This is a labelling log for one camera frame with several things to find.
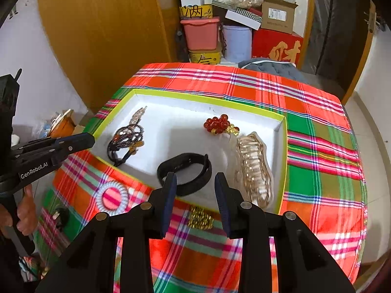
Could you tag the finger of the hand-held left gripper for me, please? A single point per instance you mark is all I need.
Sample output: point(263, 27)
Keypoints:
point(73, 137)
point(78, 146)

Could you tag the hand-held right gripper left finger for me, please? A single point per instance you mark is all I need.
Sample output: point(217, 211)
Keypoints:
point(169, 203)

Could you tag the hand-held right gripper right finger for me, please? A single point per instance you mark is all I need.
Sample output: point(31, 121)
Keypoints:
point(221, 203)

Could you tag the large translucent hair claw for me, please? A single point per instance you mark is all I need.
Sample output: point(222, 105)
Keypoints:
point(253, 168)

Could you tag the black wristband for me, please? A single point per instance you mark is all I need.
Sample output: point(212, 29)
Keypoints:
point(195, 158)

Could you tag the rhinestone hair clip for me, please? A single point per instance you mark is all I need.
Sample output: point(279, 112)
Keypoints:
point(139, 114)

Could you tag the yellow-green shallow box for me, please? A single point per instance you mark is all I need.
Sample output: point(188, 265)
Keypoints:
point(183, 122)

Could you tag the person's left hand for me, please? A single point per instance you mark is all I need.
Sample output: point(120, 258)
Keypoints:
point(26, 210)

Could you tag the orange container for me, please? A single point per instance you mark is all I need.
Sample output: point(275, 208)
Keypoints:
point(62, 125)

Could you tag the small black hair clip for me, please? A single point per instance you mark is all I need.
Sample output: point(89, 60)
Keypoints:
point(62, 218)

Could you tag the wooden wardrobe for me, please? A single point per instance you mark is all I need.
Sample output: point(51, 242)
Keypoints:
point(100, 36)

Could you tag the plaid tablecloth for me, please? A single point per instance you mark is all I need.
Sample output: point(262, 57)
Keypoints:
point(317, 146)

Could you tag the grey padded cushion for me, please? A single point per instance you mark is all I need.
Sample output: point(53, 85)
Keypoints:
point(272, 67)

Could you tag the yellow printed tin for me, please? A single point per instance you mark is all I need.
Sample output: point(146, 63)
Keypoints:
point(204, 57)
point(195, 12)

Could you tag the pale blue bucket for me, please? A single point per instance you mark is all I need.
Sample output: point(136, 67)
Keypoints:
point(236, 44)

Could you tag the pink plastic bin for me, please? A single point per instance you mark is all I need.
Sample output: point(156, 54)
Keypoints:
point(200, 35)

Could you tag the red gift box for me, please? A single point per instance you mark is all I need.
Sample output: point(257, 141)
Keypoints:
point(275, 48)

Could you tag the white striped-edge box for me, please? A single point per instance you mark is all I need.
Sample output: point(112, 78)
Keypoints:
point(241, 18)

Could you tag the open cardboard box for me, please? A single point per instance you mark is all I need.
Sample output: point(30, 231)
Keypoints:
point(278, 16)

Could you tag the striped flat box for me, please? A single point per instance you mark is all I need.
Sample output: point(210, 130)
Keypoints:
point(224, 3)

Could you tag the wooden door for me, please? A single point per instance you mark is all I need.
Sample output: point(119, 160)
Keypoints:
point(363, 52)

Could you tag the dark doorway curtain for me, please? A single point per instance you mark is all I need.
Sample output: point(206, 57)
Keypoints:
point(333, 27)

